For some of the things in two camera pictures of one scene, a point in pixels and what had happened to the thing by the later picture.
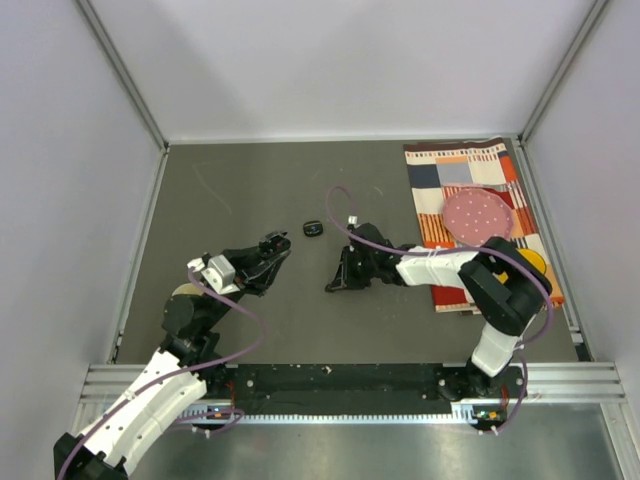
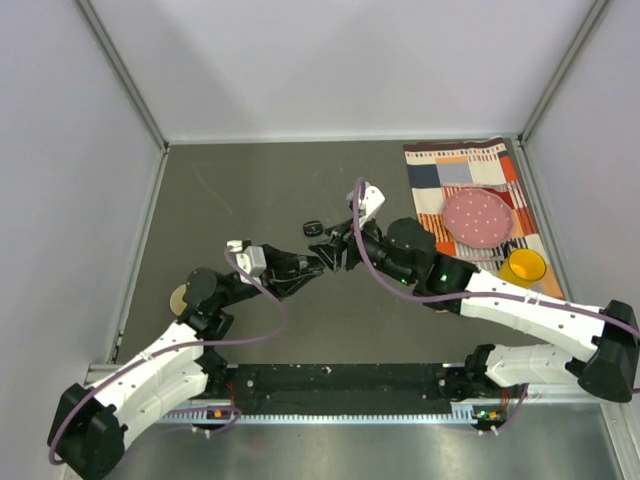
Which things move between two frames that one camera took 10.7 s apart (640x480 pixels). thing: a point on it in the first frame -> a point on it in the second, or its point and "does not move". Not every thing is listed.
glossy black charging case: x=312 y=228 does not move
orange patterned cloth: x=435 y=169 does not move
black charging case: x=274 y=243 -> x=308 y=264
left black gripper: x=254 y=274 -> x=281 y=278
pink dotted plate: x=474 y=215 does not move
